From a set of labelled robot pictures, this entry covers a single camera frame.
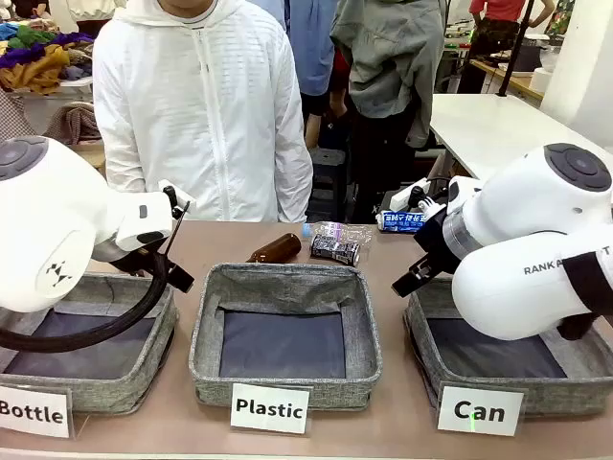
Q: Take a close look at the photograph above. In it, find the person in grey jacket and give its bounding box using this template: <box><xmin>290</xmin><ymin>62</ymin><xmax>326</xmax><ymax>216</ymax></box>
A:
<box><xmin>329</xmin><ymin>0</ymin><xmax>447</xmax><ymax>224</ymax></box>

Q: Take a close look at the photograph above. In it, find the blue white Sweat can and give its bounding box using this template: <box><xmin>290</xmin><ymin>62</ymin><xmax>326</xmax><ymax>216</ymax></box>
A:
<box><xmin>375</xmin><ymin>209</ymin><xmax>431</xmax><ymax>235</ymax></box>

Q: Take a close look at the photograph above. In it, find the black strap on right arm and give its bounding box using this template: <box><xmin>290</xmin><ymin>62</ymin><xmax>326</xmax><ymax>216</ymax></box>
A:
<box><xmin>560</xmin><ymin>248</ymin><xmax>613</xmax><ymax>316</ymax></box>

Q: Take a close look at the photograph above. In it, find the grey fabric basket bottle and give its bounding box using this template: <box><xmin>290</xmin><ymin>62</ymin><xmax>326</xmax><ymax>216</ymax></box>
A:
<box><xmin>0</xmin><ymin>271</ymin><xmax>181</xmax><ymax>416</ymax></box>

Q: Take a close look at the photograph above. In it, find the grey fabric basket plastic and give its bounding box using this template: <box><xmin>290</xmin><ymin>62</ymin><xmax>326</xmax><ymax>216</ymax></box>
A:
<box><xmin>188</xmin><ymin>262</ymin><xmax>384</xmax><ymax>412</ymax></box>

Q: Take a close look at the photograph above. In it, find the person in blue shirt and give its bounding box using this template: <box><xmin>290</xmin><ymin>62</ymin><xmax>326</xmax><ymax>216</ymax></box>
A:
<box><xmin>261</xmin><ymin>0</ymin><xmax>337</xmax><ymax>150</ymax></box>

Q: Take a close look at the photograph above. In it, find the black stand pole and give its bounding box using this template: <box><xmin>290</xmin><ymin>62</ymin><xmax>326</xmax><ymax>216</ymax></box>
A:
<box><xmin>496</xmin><ymin>0</ymin><xmax>538</xmax><ymax>98</ymax></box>

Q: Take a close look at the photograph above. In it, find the person in red top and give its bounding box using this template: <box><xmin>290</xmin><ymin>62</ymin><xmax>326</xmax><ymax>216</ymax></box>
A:
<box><xmin>459</xmin><ymin>0</ymin><xmax>551</xmax><ymax>95</ymax></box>

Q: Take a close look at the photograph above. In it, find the black plastic stool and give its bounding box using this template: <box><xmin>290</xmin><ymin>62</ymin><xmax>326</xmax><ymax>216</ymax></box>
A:
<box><xmin>306</xmin><ymin>147</ymin><xmax>354</xmax><ymax>222</ymax></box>

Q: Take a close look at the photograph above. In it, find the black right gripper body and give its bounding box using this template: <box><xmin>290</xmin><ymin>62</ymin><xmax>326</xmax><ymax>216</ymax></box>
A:
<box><xmin>412</xmin><ymin>194</ymin><xmax>462</xmax><ymax>280</ymax></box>

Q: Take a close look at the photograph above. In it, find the white Bottle label card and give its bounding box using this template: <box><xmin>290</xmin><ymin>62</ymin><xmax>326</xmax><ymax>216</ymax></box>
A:
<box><xmin>0</xmin><ymin>384</ymin><xmax>74</xmax><ymax>440</ymax></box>

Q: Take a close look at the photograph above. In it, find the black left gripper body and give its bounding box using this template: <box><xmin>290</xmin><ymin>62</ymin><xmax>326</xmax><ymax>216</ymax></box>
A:
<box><xmin>105</xmin><ymin>244</ymin><xmax>167</xmax><ymax>279</ymax></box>

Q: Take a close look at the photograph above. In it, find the colourful clothes pile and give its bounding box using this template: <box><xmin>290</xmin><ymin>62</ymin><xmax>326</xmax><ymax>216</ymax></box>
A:
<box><xmin>0</xmin><ymin>17</ymin><xmax>100</xmax><ymax>93</ymax></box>

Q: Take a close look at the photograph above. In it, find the white Can label card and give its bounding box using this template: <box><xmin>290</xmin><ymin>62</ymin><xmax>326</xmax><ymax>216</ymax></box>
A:
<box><xmin>436</xmin><ymin>385</ymin><xmax>526</xmax><ymax>437</ymax></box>

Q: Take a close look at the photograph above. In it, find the white Plastic label card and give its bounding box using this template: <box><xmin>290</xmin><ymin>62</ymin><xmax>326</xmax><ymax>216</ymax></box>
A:
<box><xmin>229</xmin><ymin>381</ymin><xmax>311</xmax><ymax>435</ymax></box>

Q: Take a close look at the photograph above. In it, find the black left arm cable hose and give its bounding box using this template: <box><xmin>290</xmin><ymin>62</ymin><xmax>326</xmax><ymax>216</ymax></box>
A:
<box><xmin>0</xmin><ymin>252</ymin><xmax>174</xmax><ymax>355</ymax></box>

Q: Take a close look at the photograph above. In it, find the brown glass bottle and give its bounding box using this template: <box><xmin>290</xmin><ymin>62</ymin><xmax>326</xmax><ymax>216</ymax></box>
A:
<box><xmin>245</xmin><ymin>232</ymin><xmax>303</xmax><ymax>264</ymax></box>

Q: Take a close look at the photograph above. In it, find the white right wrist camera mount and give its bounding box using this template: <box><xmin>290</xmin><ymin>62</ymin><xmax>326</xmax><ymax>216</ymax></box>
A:
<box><xmin>386</xmin><ymin>176</ymin><xmax>449</xmax><ymax>216</ymax></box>

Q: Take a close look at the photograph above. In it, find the grey fabric basket can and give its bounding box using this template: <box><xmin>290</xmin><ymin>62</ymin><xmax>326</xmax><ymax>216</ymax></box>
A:
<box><xmin>403</xmin><ymin>283</ymin><xmax>613</xmax><ymax>419</ymax></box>

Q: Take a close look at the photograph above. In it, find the checked fabric cloth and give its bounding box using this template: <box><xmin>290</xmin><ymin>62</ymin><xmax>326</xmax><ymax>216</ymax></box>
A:
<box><xmin>0</xmin><ymin>88</ymin><xmax>35</xmax><ymax>144</ymax></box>

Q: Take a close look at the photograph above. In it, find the crushed clear bottle blue cap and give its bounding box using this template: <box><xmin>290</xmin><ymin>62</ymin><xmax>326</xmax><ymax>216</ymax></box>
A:
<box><xmin>300</xmin><ymin>220</ymin><xmax>375</xmax><ymax>252</ymax></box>

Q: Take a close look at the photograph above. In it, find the wooden background table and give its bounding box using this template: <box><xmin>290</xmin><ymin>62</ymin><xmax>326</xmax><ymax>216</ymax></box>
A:
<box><xmin>468</xmin><ymin>57</ymin><xmax>547</xmax><ymax>102</ymax></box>

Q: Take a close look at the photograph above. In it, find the black crushed can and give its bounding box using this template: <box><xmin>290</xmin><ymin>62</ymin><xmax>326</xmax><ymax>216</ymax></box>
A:
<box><xmin>309</xmin><ymin>233</ymin><xmax>362</xmax><ymax>266</ymax></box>

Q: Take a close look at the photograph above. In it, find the person in white jacket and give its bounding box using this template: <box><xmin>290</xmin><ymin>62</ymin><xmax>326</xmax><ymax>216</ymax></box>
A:
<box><xmin>92</xmin><ymin>0</ymin><xmax>315</xmax><ymax>224</ymax></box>

